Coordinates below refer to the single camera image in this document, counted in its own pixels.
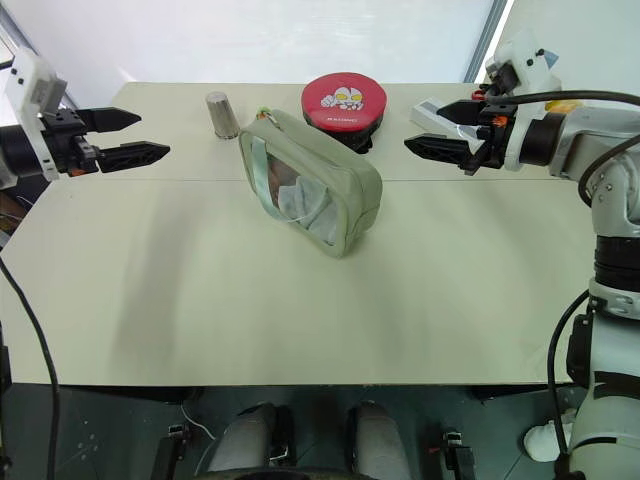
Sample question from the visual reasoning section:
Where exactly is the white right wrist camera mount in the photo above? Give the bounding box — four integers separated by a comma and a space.
483, 28, 563, 172

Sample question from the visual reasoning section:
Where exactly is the green zip pouch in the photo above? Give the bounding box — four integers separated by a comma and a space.
237, 105, 385, 260

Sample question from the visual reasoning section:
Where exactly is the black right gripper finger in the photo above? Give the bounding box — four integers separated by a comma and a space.
403, 132, 475, 170
436, 98, 485, 127

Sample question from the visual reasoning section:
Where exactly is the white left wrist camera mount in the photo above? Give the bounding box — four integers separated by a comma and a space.
0, 49, 69, 182

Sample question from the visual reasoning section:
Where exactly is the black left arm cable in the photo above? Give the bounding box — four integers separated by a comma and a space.
0, 254, 62, 480

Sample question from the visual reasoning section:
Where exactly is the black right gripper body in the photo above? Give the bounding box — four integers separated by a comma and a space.
461, 95, 517, 177

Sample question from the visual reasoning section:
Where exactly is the grey window frame post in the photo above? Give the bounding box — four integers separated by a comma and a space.
463, 0, 516, 84

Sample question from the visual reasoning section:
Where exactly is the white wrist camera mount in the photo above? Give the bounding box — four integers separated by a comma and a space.
483, 28, 563, 172
0, 49, 69, 182

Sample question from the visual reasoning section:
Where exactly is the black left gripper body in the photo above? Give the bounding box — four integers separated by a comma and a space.
41, 110, 107, 177

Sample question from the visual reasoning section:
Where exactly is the silver metal cup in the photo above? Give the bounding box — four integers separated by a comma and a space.
203, 90, 240, 141

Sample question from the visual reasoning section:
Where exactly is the white floor object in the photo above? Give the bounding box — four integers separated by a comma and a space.
523, 408, 577, 462

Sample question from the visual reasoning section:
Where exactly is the white rectangular box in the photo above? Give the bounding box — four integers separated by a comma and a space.
410, 98, 482, 137

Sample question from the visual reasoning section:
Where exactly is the red round cartoon case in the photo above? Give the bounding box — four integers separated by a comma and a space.
300, 71, 390, 154

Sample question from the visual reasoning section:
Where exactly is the thin white floor cable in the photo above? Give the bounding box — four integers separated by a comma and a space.
179, 398, 217, 442

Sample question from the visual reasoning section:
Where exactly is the black table leg bracket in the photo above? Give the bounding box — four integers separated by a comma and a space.
148, 423, 187, 480
430, 428, 477, 480

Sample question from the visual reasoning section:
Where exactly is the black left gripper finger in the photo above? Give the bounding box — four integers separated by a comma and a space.
79, 106, 143, 134
95, 141, 172, 175

